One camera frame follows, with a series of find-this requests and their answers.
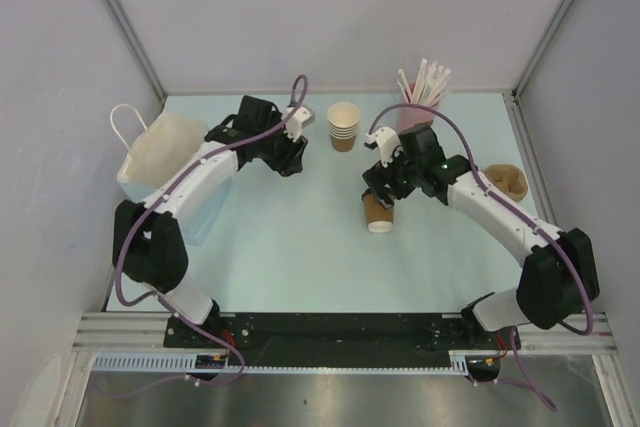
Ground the pink straw holder cup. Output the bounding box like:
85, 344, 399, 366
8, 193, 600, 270
395, 108, 435, 133

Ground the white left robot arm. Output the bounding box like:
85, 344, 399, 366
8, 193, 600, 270
113, 96, 314, 347

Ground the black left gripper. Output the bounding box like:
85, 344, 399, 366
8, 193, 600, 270
257, 119, 309, 178

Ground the single brown paper cup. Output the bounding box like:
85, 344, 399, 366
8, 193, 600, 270
361, 189, 394, 234

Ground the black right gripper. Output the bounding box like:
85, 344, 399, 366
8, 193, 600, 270
362, 143, 421, 211

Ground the stack of brown paper cups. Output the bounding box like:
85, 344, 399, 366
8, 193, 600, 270
327, 102, 360, 153

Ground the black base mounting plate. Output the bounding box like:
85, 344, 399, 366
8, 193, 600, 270
164, 311, 521, 368

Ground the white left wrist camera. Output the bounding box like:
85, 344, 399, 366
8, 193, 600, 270
282, 105, 315, 142

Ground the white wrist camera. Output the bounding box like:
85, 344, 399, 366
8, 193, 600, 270
364, 127, 401, 167
282, 105, 315, 142

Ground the aluminium frame rail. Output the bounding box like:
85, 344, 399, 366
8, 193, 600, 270
518, 313, 616, 354

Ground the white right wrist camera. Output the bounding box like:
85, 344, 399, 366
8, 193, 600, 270
364, 127, 401, 167

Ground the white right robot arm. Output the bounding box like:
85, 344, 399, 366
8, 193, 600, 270
362, 125, 600, 348

